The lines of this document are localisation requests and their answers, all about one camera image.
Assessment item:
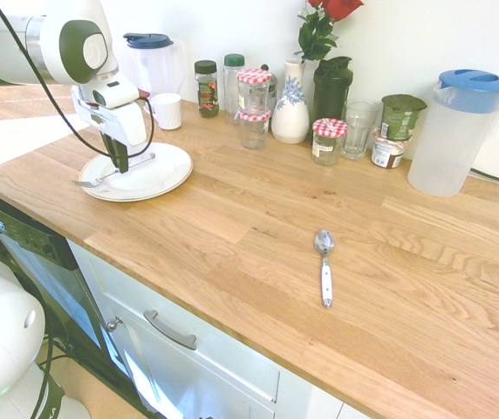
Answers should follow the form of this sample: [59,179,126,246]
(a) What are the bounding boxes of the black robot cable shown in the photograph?
[0,0,154,159]

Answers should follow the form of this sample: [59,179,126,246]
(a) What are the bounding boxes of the red rose with green leaves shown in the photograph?
[296,0,365,65]

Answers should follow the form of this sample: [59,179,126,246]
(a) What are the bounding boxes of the black floor cables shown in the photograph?
[0,204,74,419]

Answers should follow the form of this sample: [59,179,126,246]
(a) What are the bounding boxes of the green yogurt cup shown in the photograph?
[379,93,428,142]

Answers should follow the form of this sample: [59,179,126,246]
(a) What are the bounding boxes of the clear pitcher dark blue lid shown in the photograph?
[122,32,181,102]

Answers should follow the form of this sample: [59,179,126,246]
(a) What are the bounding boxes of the silver drawer handle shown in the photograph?
[142,309,199,352]

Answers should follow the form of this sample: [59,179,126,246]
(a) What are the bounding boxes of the clear bottle green cap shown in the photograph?
[222,53,246,126]

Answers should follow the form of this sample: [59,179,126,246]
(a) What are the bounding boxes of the clear glass tumbler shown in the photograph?
[340,98,381,161]

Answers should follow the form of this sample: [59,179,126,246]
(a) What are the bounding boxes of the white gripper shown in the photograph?
[71,85,148,176]

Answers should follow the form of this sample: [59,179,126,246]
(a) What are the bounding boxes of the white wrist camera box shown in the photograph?
[79,77,141,109]

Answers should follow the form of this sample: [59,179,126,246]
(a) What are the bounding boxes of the empty jar red checked lid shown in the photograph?
[238,108,272,151]

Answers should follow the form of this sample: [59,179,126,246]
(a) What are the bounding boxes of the white plate with gold rim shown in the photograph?
[79,142,195,203]

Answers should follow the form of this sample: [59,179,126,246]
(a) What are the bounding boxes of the dark green shaker bottle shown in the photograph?
[311,55,354,128]

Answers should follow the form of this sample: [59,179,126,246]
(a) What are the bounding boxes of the white drawer with handle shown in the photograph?
[65,238,384,419]

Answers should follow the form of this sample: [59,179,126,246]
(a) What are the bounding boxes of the spice jar dark green lid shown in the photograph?
[194,59,222,120]

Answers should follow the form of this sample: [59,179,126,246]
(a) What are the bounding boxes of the black steel dishwasher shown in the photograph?
[0,182,157,418]

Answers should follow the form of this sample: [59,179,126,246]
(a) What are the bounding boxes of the spoon with white handle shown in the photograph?
[313,229,336,310]

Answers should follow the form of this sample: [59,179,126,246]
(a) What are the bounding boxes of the brown and white yogurt cup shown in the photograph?
[370,127,412,170]

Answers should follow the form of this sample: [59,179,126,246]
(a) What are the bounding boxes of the large pitcher light blue lid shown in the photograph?
[407,68,499,198]

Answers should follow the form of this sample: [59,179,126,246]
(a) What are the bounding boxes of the white ribbed cup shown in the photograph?
[147,93,183,131]

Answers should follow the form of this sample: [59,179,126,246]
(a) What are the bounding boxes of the glass jar metal lid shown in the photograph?
[260,64,279,108]

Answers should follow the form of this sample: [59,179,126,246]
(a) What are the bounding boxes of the white vase blue pattern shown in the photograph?
[270,58,311,145]

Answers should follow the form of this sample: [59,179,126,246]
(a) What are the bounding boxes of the labelled jar red checked lid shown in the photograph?
[311,117,350,168]

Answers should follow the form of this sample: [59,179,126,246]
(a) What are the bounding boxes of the tall jar red checked lid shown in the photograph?
[236,68,273,116]

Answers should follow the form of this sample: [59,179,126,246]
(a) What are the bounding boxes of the silver metal fork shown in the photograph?
[71,152,157,189]

